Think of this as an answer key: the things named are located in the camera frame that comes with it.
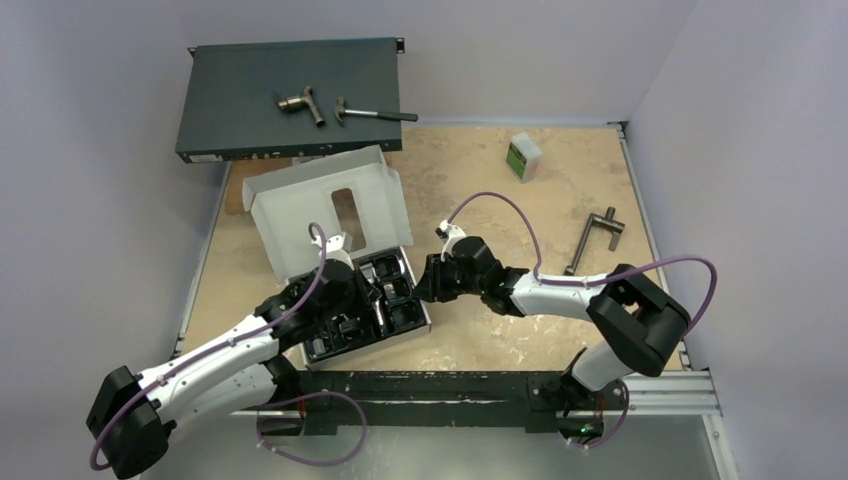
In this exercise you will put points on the small claw hammer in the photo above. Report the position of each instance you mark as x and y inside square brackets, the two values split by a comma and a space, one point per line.
[342, 111]

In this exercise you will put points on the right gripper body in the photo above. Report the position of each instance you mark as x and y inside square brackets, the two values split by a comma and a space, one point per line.
[433, 278]

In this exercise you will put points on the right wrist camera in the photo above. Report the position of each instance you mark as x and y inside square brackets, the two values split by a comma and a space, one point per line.
[449, 234]

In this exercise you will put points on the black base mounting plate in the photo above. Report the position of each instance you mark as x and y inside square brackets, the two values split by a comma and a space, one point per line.
[534, 401]

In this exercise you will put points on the white foam block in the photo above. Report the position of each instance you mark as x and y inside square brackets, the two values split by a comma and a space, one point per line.
[523, 157]

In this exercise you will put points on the black plastic insert tray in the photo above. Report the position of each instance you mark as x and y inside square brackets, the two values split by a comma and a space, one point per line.
[394, 315]

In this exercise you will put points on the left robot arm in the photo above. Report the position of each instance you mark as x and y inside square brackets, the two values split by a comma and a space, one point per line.
[136, 416]

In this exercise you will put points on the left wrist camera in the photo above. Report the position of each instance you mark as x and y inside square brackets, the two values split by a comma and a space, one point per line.
[338, 248]

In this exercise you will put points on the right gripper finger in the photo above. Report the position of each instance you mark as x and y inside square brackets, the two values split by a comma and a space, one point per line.
[437, 290]
[433, 268]

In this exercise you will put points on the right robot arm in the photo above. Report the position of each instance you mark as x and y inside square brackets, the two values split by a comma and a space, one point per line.
[640, 323]

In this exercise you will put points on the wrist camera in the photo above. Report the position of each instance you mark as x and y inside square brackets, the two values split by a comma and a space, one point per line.
[449, 234]
[338, 248]

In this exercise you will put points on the white hair clipper kit box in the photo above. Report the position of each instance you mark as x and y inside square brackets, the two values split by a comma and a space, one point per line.
[357, 196]

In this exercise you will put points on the wooden board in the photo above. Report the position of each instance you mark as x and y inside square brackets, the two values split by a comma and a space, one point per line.
[235, 192]

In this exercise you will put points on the dark rack-mount equipment case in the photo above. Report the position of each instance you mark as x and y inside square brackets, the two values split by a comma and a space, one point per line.
[229, 113]

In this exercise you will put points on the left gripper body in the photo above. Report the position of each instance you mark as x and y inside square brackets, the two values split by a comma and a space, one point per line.
[354, 300]

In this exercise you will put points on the metal pipe tee fitting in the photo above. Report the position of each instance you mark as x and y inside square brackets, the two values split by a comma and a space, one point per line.
[303, 100]

